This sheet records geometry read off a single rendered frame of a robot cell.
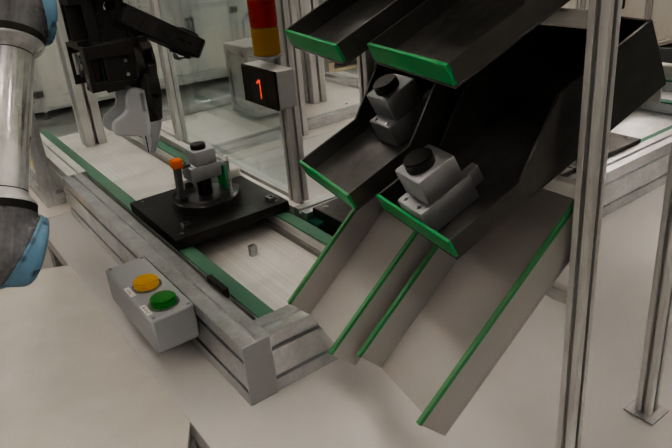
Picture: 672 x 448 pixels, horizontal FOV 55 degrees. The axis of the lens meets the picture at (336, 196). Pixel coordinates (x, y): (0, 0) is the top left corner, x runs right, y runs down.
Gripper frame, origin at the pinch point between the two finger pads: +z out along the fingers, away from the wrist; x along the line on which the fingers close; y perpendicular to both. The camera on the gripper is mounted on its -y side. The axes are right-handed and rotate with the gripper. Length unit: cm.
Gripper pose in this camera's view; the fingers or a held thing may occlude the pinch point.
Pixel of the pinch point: (154, 142)
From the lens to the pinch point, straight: 87.8
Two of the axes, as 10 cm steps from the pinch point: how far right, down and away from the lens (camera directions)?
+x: 5.9, 2.8, -7.6
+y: -8.0, 3.0, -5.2
